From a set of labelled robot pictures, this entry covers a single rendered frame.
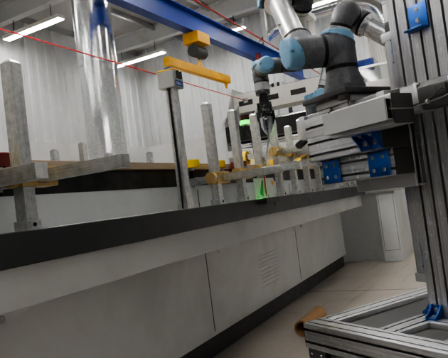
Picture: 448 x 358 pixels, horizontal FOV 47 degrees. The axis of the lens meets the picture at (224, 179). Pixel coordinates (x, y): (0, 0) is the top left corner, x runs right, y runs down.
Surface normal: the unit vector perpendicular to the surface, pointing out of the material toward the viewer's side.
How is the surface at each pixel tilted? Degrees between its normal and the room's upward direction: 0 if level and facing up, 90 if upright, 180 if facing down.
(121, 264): 90
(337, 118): 90
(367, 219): 90
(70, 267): 90
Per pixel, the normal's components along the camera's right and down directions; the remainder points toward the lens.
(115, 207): 0.88, -0.13
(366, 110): -0.85, 0.08
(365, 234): -0.45, 0.02
